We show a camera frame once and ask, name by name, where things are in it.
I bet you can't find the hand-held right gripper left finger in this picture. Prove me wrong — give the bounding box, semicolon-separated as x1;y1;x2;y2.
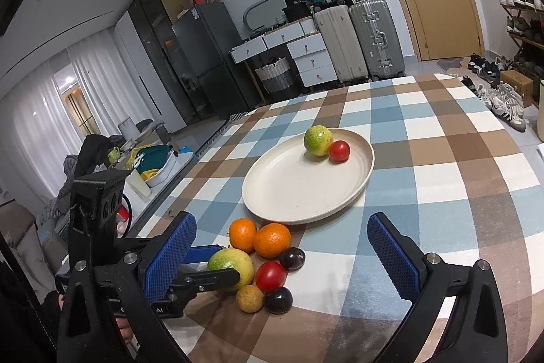
56;211;198;363

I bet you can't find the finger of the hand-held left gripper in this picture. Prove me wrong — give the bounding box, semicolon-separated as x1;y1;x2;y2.
185;244;222;266
168;266;241;306

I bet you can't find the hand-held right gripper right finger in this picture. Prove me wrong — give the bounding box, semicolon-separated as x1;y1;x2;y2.
366;212;508;363

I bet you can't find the yellow-green speckled fruit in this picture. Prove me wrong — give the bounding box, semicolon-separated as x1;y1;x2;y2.
207;247;255;292

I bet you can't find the small brown round fruit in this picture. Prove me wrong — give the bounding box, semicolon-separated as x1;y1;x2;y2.
236;285;265;314

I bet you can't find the orange tangerine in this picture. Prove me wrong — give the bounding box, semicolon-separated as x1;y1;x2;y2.
228;218;258;254
253;222;292;259

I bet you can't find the dark purple plum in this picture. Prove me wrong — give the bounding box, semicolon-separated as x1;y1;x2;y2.
279;247;306;272
264;287;294;314

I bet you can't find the cream round plate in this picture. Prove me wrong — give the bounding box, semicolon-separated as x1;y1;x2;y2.
242;128;375;225

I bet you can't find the person's left forearm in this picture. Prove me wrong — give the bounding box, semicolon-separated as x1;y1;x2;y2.
0;235;64;363

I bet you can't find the person's left hand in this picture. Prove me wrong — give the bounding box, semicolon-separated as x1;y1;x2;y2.
114;317;133;344

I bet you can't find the red tomato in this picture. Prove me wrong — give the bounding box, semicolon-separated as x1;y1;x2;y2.
328;140;351;164
255;261;287;293

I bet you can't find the black clothes heap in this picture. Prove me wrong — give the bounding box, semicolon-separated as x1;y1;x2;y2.
76;133;117;177

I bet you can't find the white plastic basin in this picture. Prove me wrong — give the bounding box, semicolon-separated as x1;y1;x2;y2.
132;150;177;188

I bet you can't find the teal bag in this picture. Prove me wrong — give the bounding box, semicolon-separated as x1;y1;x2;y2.
134;145;175;172

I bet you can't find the small white bin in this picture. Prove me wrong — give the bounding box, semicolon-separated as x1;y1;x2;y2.
118;118;137;143

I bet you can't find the checked tablecloth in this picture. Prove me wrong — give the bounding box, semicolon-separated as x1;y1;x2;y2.
127;73;538;363

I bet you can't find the white sheer curtain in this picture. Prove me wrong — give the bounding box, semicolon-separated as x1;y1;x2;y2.
0;71;86;202
68;35;164;134

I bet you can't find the green speckled fruit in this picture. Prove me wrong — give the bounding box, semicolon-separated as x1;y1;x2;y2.
303;125;334;158

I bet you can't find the black striped floor mat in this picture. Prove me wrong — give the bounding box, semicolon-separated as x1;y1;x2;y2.
227;111;257;125

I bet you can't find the dark glass cabinet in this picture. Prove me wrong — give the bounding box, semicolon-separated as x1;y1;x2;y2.
127;0;200;126

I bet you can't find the grey wicker basket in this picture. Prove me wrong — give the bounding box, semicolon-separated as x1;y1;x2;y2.
255;57;298;94

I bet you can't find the pile of sneakers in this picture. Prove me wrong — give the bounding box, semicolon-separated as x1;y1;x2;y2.
461;53;528;132

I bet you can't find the grey refrigerator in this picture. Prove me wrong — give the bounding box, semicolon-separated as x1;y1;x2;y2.
171;1;261;121

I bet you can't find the small irregular rug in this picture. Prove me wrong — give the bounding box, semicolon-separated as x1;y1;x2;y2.
436;57;468;77

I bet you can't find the small brown cardboard box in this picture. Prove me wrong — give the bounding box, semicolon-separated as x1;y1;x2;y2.
500;69;534;109

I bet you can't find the white drawer dresser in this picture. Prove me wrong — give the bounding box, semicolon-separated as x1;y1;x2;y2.
229;18;338;96

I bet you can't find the beige suitcase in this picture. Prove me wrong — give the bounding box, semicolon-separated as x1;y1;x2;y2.
312;4;370;87

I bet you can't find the silver suitcase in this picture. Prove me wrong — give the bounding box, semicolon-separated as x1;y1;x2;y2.
349;0;406;82

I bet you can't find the oval framed mirror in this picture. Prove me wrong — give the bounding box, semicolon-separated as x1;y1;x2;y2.
243;0;285;33

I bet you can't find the wooden shoe rack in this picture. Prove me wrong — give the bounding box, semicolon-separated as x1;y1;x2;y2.
487;0;544;109

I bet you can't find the black labelled container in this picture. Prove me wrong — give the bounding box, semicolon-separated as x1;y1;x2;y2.
281;0;313;21

